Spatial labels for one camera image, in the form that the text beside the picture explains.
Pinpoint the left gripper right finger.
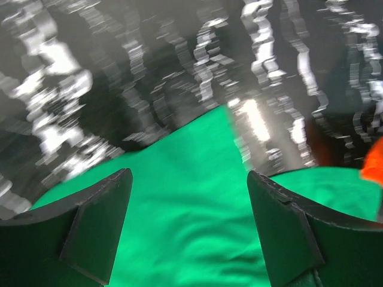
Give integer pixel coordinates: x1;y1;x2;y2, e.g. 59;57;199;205
247;171;382;286

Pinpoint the orange t shirt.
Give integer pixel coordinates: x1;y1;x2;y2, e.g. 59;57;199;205
360;138;383;188

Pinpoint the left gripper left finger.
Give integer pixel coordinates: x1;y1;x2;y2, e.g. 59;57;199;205
1;169;133;286

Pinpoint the green t shirt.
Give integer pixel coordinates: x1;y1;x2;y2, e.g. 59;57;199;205
34;107;382;286

